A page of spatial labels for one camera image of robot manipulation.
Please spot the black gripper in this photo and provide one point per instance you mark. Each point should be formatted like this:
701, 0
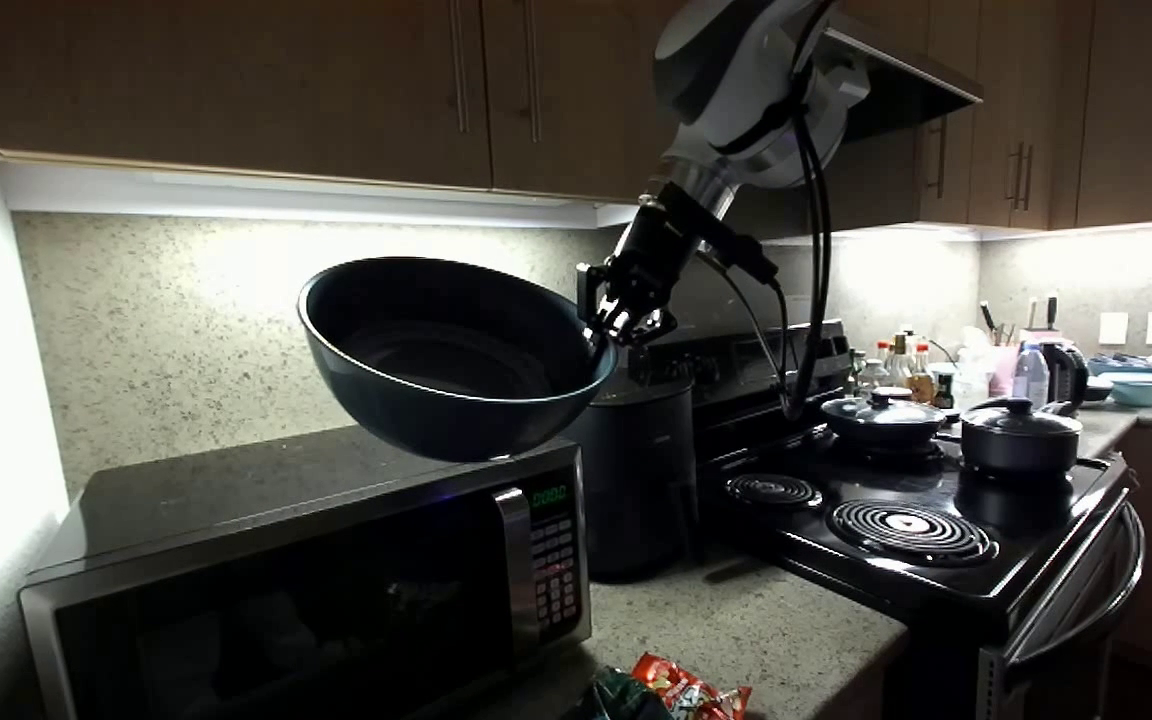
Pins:
671, 245

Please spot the large blue bowl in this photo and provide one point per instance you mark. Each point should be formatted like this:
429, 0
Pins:
459, 361

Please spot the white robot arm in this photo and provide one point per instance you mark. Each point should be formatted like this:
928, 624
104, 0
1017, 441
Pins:
759, 82

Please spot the black steel microwave oven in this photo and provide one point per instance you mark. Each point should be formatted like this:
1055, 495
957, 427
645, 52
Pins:
310, 575

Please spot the small light blue bowl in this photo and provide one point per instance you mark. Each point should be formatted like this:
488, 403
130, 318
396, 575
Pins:
1142, 389

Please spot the black lidded frying pan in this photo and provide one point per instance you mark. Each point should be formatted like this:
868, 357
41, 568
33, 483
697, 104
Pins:
884, 422

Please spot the brown sauce bottle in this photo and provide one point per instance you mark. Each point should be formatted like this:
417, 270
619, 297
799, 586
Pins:
922, 377

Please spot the under-cabinet light strip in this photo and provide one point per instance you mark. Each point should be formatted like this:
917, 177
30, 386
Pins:
310, 197

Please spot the steel range hood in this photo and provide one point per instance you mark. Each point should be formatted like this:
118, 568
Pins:
901, 82

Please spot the white pink plastic container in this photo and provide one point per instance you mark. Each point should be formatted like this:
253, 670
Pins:
982, 372

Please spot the red snack packet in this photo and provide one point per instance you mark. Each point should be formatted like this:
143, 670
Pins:
680, 688

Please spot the green snack packet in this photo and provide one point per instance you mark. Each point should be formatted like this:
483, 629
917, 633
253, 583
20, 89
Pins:
608, 701

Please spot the black electric stove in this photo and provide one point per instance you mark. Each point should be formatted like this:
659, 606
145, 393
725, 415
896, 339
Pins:
949, 546

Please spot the clear plastic water bottle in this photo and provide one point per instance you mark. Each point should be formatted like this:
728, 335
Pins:
1030, 372

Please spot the black pot with lid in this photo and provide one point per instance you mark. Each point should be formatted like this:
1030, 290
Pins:
1017, 441

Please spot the wide wooden wall cabinet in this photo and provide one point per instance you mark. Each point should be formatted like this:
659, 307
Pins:
270, 82

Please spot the white wall switch plate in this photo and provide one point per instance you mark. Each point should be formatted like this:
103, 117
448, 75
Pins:
1114, 327

